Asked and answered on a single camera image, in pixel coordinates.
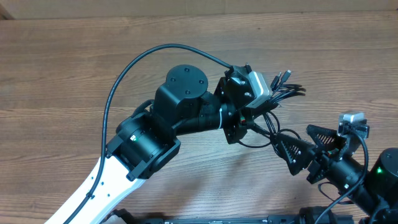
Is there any black cable bundle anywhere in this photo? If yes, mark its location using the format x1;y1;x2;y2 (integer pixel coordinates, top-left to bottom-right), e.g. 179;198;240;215
236;69;307;159

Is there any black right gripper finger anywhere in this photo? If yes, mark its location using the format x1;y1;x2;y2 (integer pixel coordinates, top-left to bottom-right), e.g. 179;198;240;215
306;124;346;149
275;133;316;175

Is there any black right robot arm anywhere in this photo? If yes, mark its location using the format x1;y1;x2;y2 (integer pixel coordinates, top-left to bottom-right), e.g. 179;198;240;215
274;122;397;223

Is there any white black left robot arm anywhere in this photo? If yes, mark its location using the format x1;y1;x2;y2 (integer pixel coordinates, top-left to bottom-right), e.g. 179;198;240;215
49;65;276;223

